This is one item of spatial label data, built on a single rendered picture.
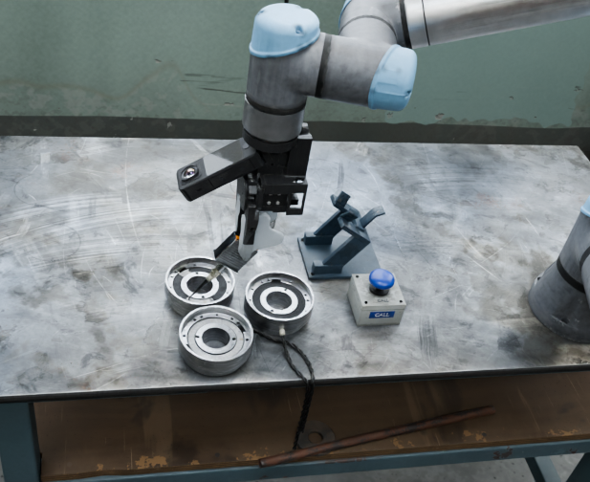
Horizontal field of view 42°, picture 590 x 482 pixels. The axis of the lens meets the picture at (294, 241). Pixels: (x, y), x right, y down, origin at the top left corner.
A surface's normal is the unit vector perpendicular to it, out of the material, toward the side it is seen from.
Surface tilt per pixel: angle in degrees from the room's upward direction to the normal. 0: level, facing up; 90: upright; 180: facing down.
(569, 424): 0
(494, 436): 0
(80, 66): 90
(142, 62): 90
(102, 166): 0
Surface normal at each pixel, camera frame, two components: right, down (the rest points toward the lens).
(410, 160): 0.15, -0.75
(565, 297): -0.68, 0.09
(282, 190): 0.18, 0.66
